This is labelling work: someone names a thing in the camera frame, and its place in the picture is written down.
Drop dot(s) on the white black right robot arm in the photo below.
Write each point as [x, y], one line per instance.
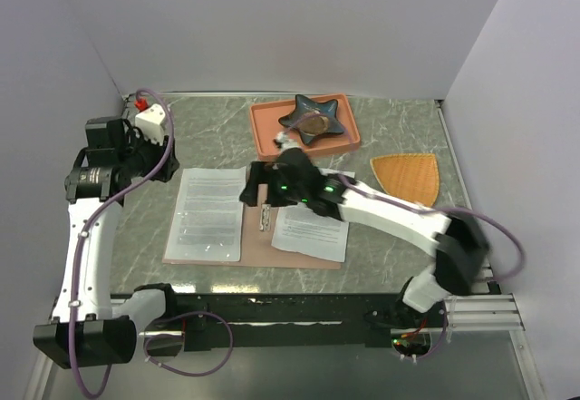
[452, 237]

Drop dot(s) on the printed white paper sheet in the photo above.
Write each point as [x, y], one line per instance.
[207, 220]

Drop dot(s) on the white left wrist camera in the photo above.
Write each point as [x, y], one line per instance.
[151, 120]

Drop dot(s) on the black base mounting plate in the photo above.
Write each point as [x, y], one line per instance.
[208, 321]

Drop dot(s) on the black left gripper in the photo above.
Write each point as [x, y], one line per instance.
[159, 151]

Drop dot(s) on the dark blue star dish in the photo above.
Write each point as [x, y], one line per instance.
[312, 119]

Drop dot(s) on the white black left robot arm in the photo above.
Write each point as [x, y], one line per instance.
[85, 329]

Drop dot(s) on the aluminium frame rail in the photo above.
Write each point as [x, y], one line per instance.
[474, 313]

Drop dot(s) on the orange woven rattan basket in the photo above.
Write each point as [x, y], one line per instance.
[413, 177]

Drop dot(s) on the metal folder clip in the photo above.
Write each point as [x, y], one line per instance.
[265, 217]

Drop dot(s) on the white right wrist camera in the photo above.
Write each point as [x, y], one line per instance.
[283, 142]

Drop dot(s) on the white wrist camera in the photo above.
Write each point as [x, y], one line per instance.
[151, 120]
[283, 142]

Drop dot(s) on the orange rectangular tray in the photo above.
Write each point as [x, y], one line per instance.
[265, 126]

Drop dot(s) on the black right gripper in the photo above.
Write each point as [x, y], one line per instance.
[265, 171]

